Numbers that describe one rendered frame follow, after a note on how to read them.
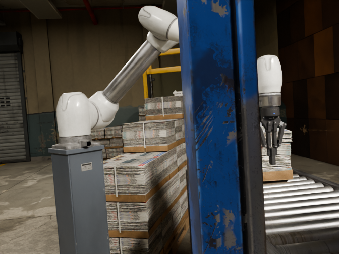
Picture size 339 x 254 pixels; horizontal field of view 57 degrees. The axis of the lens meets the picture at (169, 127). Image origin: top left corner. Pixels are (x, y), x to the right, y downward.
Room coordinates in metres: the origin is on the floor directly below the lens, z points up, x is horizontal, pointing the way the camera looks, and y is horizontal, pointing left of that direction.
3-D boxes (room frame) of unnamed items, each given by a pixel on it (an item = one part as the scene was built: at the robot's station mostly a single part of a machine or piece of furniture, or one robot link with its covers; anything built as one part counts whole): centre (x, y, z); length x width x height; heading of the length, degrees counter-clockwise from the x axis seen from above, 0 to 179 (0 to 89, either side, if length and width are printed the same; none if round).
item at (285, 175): (1.44, -0.39, 0.83); 0.29 x 0.16 x 0.04; 90
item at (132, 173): (2.47, 0.20, 0.42); 1.17 x 0.39 x 0.83; 165
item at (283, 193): (1.22, -0.41, 0.77); 0.47 x 0.05 x 0.05; 96
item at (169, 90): (3.61, -0.11, 1.28); 0.57 x 0.01 x 0.65; 75
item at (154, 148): (2.60, 0.17, 0.86); 0.38 x 0.29 x 0.04; 75
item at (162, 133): (2.60, 0.17, 0.95); 0.38 x 0.29 x 0.23; 75
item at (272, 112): (1.28, -0.42, 1.09); 0.08 x 0.07 x 0.09; 96
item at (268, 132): (1.28, -0.41, 1.02); 0.04 x 0.01 x 0.11; 6
